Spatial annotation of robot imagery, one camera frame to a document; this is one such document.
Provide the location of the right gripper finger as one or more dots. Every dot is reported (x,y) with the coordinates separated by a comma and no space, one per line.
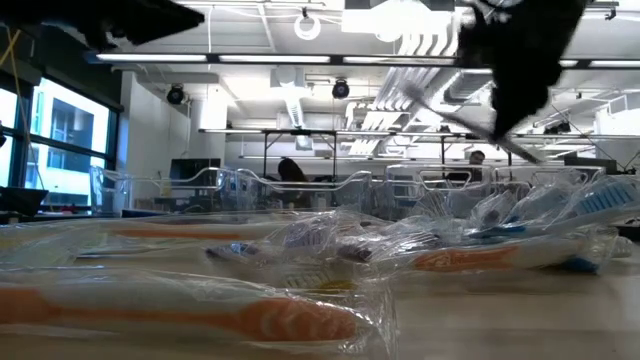
(515,107)

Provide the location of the orange wrapped toothbrush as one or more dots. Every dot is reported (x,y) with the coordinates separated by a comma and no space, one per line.
(175,233)
(280,320)
(465,259)

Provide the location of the black metal rack frame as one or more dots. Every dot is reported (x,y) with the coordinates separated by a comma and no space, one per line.
(300,132)

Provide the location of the large glass window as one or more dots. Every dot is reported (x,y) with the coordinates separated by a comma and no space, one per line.
(75,120)

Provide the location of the long ceiling light strip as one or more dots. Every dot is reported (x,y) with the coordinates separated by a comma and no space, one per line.
(275,58)

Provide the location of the white ventilation duct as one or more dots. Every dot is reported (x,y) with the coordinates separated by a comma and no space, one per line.
(295,110)

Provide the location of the person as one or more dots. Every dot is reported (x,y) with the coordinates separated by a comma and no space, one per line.
(477,157)
(292,172)

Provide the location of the black monitor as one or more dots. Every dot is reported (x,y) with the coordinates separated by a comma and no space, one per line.
(20,200)
(195,170)
(590,165)

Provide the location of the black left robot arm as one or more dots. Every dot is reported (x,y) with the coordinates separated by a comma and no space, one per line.
(50,12)

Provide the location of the blue cloth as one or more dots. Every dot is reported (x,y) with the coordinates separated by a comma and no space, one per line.
(145,214)

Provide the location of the clear scoop-front plastic bin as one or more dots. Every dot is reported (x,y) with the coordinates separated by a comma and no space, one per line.
(150,195)
(325,197)

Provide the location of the black ceiling spotlight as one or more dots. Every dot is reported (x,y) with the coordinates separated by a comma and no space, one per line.
(341,89)
(175,95)

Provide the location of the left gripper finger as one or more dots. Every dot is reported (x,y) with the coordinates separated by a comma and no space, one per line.
(170,22)

